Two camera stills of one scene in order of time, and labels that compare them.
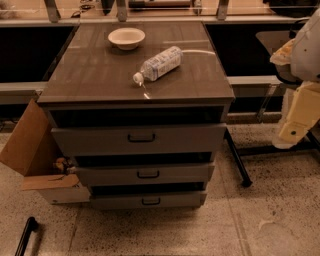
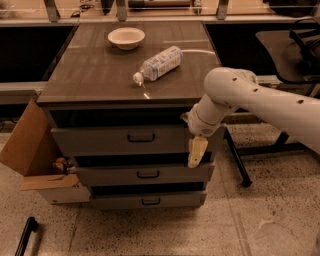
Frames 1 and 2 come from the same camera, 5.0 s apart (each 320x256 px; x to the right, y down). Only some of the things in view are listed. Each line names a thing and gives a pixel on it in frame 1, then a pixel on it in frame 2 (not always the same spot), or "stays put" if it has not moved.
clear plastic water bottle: x=159 y=65 stays put
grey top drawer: x=140 y=140 stays put
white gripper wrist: x=308 y=55 -> x=198 y=127
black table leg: x=246 y=181 stays put
